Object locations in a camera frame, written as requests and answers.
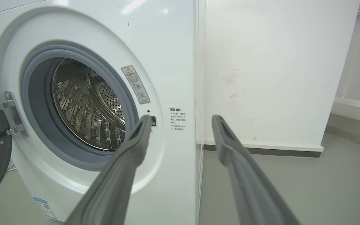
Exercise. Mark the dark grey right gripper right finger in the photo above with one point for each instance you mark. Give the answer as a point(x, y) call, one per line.
point(252, 187)

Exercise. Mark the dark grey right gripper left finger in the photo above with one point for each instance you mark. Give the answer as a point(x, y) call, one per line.
point(114, 184)

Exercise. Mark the stainless steel washing machine drum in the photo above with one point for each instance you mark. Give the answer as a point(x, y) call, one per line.
point(80, 115)

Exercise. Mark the blue energy label sticker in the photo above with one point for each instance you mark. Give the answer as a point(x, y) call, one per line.
point(45, 207)

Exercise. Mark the white text notice sticker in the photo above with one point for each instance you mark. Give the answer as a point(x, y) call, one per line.
point(177, 120)

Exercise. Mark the warning sticker with triangle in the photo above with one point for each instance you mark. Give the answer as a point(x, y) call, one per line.
point(135, 84)

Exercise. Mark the grey rubber door gasket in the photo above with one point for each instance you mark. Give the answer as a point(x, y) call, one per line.
point(34, 109)

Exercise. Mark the silver metal door hinge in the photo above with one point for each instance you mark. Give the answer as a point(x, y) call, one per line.
point(16, 115)

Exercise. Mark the white front-load washing machine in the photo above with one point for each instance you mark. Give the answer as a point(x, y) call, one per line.
point(173, 62)

